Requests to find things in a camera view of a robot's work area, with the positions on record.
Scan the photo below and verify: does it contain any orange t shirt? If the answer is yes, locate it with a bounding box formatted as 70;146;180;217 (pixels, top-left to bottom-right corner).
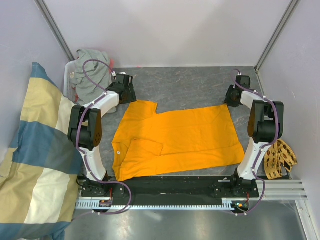
112;100;245;181

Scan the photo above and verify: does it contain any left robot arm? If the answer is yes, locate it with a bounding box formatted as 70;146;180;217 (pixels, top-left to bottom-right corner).
67;73;137;197

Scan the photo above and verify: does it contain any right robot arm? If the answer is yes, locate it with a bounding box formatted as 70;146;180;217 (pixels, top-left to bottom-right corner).
224;73;285;181

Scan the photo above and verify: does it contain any pink red garment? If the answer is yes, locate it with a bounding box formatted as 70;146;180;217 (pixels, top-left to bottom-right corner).
108;58;115;73

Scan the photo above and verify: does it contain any grey t shirt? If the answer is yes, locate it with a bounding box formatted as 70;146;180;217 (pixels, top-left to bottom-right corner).
71;48;112;106

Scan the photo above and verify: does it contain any white plastic basket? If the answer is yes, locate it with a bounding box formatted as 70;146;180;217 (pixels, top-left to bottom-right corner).
63;60;77;103

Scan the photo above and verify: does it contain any blue yellow striped pillow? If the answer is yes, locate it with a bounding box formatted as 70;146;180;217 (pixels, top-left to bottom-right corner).
0;62;83;240

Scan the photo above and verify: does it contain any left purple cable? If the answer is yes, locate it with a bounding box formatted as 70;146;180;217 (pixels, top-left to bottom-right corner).
74;59;133;216

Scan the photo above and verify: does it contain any aluminium rail profile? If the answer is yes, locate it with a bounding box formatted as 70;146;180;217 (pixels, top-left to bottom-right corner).
262;179;308;201

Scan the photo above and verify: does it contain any slotted cable duct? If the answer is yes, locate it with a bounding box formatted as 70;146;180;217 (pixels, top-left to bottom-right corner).
75;197;247;211

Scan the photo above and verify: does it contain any right aluminium frame post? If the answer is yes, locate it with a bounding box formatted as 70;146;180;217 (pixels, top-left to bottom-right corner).
254;0;300;73

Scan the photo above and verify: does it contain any aluminium frame post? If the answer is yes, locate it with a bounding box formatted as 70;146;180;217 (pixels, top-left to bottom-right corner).
254;0;300;73
34;0;75;61

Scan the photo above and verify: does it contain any left aluminium frame post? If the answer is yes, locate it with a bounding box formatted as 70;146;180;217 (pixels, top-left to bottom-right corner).
34;0;75;61

